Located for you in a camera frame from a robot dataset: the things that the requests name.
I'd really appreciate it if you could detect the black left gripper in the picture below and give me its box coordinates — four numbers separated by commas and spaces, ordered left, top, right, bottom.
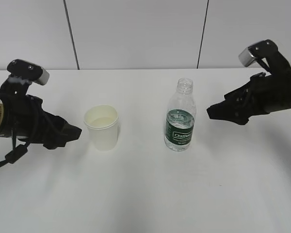
0, 81, 82, 150

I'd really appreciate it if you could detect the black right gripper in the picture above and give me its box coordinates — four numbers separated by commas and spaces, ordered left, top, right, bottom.
207, 73, 291, 125

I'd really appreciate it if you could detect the white paper cup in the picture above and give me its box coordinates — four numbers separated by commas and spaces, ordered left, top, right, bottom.
83, 104, 119, 151

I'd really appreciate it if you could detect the clear green-label water bottle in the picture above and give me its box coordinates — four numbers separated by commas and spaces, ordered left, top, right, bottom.
164, 78, 196, 151

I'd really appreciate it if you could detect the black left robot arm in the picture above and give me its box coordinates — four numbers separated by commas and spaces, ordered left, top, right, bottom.
0, 81, 82, 150

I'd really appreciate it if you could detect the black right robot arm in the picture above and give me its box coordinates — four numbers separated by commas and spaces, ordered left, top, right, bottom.
207, 70, 291, 125

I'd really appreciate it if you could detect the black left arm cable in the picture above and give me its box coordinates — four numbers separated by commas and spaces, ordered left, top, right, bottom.
0, 97, 54, 172

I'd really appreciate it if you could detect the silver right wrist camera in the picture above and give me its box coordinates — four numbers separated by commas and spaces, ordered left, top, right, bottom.
238, 39, 291, 74

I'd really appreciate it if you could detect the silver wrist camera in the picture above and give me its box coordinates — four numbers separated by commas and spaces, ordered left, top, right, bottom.
238, 39, 291, 74
7, 59, 49, 85

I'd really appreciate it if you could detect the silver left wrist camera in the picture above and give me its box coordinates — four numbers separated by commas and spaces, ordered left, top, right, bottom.
7, 59, 49, 85

